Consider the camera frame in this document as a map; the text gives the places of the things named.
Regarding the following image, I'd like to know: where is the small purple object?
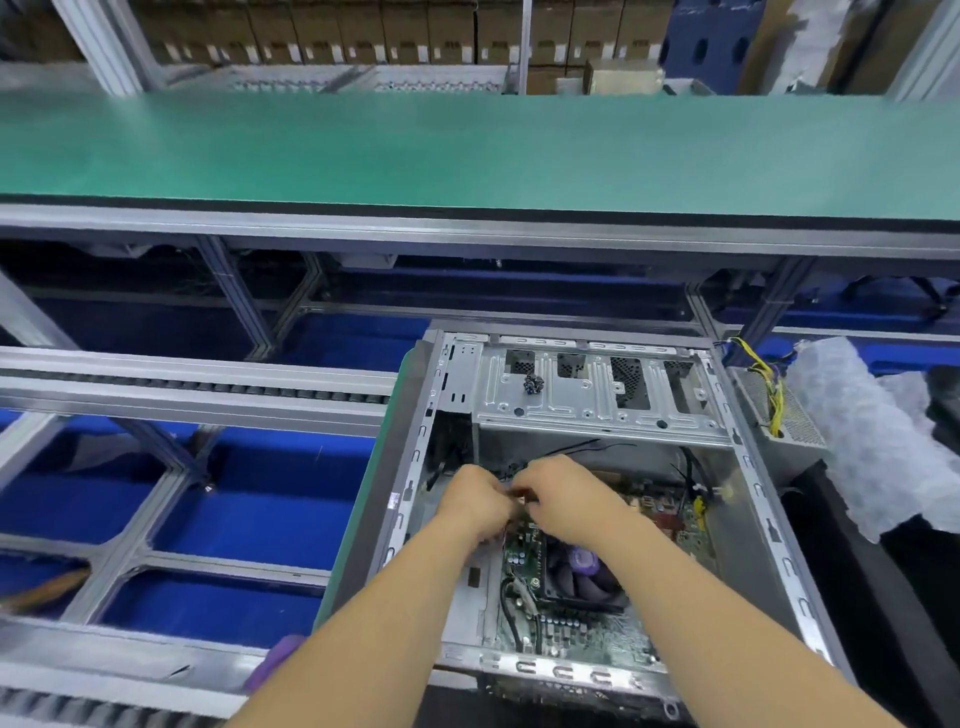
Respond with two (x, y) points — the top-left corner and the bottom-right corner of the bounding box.
(243, 633), (308, 695)

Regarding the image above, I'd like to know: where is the green motherboard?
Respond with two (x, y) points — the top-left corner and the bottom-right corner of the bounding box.
(495, 468), (716, 680)

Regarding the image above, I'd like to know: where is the person's right hand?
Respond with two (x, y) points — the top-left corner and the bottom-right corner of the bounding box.
(507, 453), (648, 549)

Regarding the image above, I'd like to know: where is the person's left forearm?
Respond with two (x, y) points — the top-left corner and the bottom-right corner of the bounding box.
(225, 519), (498, 728)

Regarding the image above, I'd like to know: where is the white bubble wrap bag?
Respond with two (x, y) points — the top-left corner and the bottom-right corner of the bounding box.
(783, 336), (960, 545)

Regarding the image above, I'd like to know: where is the green conveyor belt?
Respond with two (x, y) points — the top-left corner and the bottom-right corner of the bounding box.
(0, 93), (960, 224)

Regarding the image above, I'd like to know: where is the grey power supply unit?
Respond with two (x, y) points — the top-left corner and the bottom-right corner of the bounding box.
(727, 336), (833, 485)

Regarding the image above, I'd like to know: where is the metal heatsink cooler fan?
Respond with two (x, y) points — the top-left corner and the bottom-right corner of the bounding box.
(528, 525), (635, 620)

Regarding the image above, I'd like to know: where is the person's right forearm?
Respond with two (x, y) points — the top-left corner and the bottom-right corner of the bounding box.
(591, 510), (903, 728)

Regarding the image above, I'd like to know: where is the aluminium roller conveyor rail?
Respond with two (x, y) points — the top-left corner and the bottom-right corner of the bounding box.
(0, 345), (399, 440)

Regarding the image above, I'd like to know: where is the stack of cardboard boxes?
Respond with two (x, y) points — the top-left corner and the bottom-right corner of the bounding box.
(120, 0), (677, 92)

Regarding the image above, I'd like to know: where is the black and silver computer case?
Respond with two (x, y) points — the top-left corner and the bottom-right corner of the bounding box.
(367, 322), (849, 719)

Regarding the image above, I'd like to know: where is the person's left hand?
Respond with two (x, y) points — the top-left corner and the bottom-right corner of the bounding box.
(433, 462), (516, 549)

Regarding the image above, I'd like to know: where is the black cable loop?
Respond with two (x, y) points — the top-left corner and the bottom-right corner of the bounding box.
(870, 276), (960, 320)

